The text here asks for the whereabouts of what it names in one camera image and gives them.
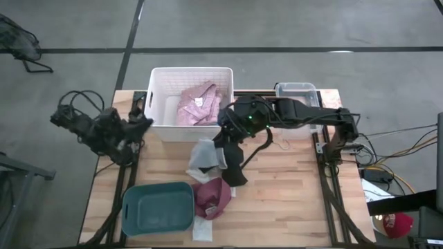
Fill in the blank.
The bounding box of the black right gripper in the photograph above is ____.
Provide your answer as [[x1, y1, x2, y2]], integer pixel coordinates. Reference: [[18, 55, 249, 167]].
[[213, 103, 252, 149]]

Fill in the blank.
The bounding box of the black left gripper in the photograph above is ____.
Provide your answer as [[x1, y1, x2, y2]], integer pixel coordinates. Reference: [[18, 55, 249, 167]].
[[117, 116, 154, 141]]

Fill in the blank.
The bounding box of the grey knit cloth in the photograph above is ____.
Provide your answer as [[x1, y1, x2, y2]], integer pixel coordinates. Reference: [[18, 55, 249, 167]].
[[188, 138, 228, 171]]

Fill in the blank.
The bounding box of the black cloth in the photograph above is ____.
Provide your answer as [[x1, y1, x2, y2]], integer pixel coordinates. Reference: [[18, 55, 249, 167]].
[[213, 133, 248, 187]]

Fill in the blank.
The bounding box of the pink checked cloth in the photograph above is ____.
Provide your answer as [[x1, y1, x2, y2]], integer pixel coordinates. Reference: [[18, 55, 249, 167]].
[[175, 81, 223, 127]]

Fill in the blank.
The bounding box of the maroon cloth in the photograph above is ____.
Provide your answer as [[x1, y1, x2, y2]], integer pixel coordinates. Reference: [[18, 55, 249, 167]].
[[192, 177, 233, 221]]

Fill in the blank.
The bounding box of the white woven laundry basket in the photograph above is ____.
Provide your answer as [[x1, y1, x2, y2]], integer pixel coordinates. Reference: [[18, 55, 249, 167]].
[[144, 66, 235, 142]]

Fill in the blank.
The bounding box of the teal plastic bin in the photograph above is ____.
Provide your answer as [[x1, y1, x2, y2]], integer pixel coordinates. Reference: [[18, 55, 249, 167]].
[[120, 181, 196, 238]]

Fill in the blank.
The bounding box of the clear plastic container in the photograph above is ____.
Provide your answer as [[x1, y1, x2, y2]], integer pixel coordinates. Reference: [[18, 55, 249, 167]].
[[275, 82, 322, 140]]

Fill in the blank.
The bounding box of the grey side table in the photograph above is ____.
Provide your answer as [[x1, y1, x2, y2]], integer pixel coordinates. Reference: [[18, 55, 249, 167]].
[[0, 151, 57, 241]]

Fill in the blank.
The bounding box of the black mesh chair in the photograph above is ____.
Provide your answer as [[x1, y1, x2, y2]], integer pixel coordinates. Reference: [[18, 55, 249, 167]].
[[0, 13, 55, 73]]

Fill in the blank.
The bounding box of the black power adapter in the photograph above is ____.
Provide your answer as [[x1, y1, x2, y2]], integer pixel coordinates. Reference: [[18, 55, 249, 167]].
[[361, 167, 395, 184]]

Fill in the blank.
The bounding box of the white paper sheet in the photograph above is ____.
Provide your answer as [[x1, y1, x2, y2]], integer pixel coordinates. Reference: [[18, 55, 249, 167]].
[[361, 178, 395, 204]]

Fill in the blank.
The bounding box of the black desk edge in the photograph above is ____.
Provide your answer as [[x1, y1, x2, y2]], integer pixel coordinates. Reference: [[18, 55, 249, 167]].
[[366, 189, 437, 216]]

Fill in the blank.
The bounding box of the red cap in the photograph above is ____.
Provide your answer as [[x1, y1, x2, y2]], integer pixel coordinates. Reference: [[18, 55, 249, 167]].
[[382, 212, 415, 239]]

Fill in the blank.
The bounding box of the black cable loop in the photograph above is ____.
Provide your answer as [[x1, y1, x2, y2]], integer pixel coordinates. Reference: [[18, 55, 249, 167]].
[[57, 89, 105, 117]]

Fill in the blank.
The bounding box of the black aluminium table frame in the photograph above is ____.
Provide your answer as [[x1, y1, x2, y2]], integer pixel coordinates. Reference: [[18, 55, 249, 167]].
[[79, 89, 378, 249]]

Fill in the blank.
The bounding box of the yellow cable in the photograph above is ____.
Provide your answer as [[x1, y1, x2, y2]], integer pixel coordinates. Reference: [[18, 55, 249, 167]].
[[366, 135, 439, 194]]

